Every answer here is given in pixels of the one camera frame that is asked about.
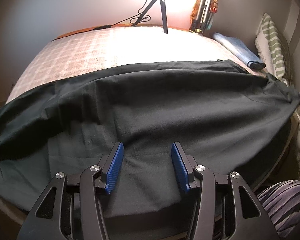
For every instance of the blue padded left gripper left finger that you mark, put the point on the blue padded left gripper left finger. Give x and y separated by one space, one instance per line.
110 166

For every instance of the pink checked bed sheet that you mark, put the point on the pink checked bed sheet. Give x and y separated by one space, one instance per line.
95 50

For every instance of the dark green pants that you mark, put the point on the dark green pants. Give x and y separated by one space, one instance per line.
225 117

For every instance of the purple striped trouser leg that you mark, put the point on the purple striped trouser leg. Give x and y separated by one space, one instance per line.
282 204

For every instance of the green striped white pillow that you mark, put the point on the green striped white pillow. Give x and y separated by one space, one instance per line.
273 50

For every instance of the folded blue cloth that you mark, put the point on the folded blue cloth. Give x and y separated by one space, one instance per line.
240 50

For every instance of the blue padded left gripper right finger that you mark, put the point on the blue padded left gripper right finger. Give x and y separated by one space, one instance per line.
184 165

